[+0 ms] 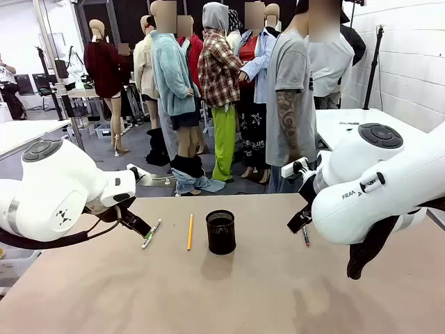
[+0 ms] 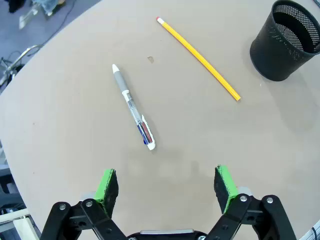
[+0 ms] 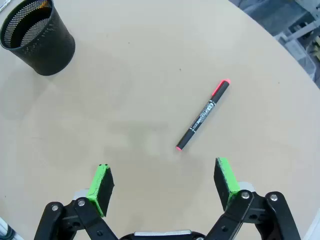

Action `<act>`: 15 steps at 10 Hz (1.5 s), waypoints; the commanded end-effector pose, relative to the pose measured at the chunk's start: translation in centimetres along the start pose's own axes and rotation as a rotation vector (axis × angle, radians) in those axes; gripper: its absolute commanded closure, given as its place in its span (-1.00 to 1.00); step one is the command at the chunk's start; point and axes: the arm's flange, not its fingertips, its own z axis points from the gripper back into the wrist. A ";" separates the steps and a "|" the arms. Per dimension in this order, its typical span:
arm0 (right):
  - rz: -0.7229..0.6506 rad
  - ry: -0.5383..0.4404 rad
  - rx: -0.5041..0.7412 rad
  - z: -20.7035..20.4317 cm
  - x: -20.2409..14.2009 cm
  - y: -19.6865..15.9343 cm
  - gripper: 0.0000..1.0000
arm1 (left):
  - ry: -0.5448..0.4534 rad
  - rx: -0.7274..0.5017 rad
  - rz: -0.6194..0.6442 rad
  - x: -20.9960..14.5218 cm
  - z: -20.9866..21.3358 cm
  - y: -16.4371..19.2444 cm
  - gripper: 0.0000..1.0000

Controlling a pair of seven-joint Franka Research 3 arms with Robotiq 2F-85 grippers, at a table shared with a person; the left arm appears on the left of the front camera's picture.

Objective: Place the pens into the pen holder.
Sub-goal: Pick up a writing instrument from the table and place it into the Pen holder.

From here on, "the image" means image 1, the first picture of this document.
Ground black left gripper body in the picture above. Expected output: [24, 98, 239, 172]
[99, 204, 135, 227]

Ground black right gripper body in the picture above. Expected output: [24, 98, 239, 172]
[298, 169, 319, 212]

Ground grey pen with white cap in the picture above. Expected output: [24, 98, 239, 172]
[141, 218, 162, 249]

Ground person's tattooed left forearm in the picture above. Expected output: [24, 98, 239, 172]
[275, 89, 302, 154]

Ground black mesh pen holder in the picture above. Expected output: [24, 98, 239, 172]
[205, 209, 237, 255]

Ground white table with pen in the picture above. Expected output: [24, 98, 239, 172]
[314, 107, 434, 151]

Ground person's left hand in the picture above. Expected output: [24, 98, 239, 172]
[286, 148, 304, 166]

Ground grey metal floor plate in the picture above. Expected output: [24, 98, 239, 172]
[138, 173, 176, 188]

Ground yellow pencil with pink eraser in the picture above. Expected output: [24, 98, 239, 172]
[186, 213, 195, 251]

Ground blue jeans on floor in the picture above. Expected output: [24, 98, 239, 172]
[171, 169, 226, 196]

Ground grey storage bin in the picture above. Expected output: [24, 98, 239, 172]
[94, 122, 116, 141]

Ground person in grey t-shirt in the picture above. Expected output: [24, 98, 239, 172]
[264, 0, 318, 194]

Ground mannequin in blue shirt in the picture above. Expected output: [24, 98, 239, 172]
[236, 1, 278, 184]

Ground translucent plastic crate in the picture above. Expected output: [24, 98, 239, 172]
[0, 242, 43, 297]

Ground white table with grey edge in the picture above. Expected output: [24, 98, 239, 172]
[0, 119, 72, 160]

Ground person in white t-shirt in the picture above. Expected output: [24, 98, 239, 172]
[305, 0, 356, 110]

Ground mannequin in light blue fleece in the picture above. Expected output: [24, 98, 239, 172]
[149, 0, 209, 164]

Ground mannequin in plaid shirt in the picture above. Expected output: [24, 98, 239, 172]
[197, 1, 245, 183]

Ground mannequin in dark red sweater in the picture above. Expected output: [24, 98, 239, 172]
[83, 19, 131, 157]

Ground black light stand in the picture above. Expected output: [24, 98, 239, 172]
[35, 47, 65, 122]

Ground mannequin in beige jacket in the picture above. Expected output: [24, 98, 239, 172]
[133, 15, 161, 130]

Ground grey metal pole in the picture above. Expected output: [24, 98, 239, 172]
[33, 0, 86, 152]

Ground seated person in white shirt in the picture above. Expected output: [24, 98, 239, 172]
[0, 52, 28, 121]

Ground mannequin in red jacket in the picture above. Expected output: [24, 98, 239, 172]
[176, 15, 205, 105]

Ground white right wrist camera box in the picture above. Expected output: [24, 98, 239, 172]
[281, 157, 309, 179]

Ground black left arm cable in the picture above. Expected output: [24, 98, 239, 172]
[0, 207, 123, 251]

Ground black right arm cable sleeve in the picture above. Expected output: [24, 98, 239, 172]
[346, 214, 401, 281]

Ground black camera tripod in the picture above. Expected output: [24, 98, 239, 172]
[362, 25, 387, 111]

